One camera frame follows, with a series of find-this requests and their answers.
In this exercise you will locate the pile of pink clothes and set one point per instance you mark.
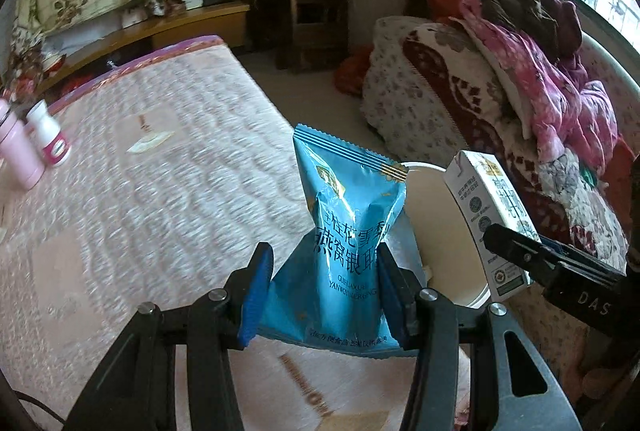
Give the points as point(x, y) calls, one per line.
point(545, 76)

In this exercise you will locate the floral plastic bag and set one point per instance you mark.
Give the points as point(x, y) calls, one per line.
point(25, 66)

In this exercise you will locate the white plastic bin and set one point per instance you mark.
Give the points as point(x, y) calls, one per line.
point(445, 231)

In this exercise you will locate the white bottle with pink label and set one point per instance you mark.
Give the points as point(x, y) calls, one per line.
point(50, 136)

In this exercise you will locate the pink quilted mattress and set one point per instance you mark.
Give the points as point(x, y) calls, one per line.
point(165, 191)

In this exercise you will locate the red bag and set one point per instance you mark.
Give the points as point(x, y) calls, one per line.
point(352, 73)

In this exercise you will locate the white green milk carton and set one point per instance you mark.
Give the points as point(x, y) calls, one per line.
point(487, 206)

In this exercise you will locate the floral covered sofa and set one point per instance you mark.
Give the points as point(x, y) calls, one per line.
point(425, 76)

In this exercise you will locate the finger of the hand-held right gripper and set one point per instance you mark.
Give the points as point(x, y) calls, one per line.
point(555, 247)
point(520, 256)

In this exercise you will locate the wooden cabinet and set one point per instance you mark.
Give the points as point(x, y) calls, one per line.
point(190, 23)

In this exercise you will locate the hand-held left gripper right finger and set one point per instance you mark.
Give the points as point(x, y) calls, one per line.
point(392, 298)

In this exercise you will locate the blue snack packet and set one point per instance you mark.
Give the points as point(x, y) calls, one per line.
point(345, 236)

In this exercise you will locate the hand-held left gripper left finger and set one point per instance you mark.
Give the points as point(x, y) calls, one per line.
point(255, 298)

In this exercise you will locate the pink thermos bottle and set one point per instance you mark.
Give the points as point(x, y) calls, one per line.
point(20, 151)

